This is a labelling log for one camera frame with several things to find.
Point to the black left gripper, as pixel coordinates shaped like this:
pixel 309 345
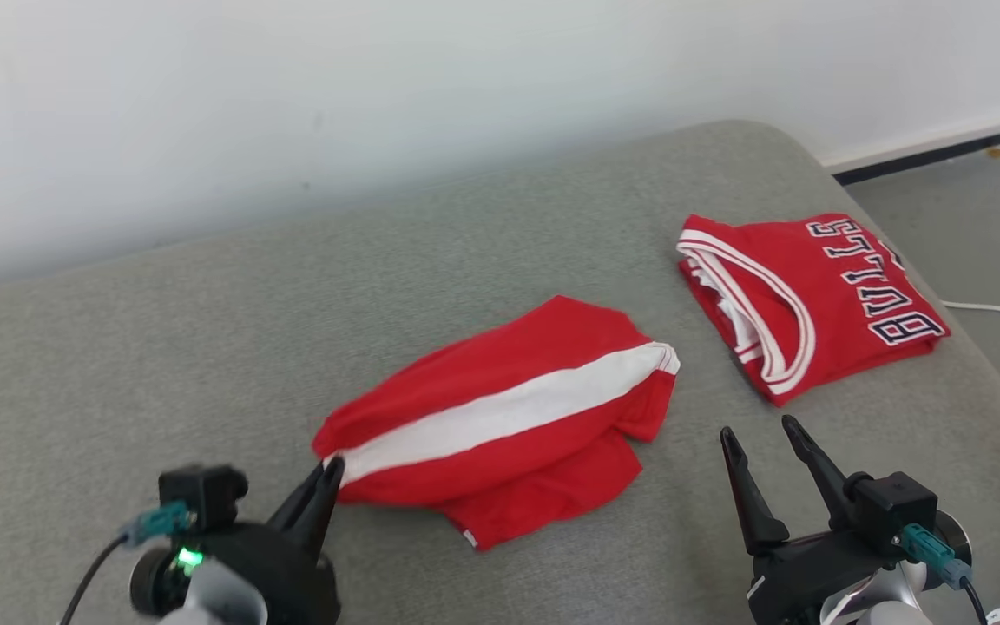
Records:
pixel 283 582

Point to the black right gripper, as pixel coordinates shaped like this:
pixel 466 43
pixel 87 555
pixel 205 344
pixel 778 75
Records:
pixel 812 564

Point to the red shorts with white stripes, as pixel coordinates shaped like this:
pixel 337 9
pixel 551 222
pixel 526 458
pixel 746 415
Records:
pixel 500 417

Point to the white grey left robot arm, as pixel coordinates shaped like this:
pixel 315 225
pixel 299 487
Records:
pixel 213 599

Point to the red Bulls jersey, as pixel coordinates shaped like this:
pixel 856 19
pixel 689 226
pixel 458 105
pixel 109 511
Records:
pixel 812 304

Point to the black white baseboard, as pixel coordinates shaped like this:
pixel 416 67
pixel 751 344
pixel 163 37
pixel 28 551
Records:
pixel 943 148

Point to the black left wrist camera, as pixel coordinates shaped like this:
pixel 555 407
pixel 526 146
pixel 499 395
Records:
pixel 205 495

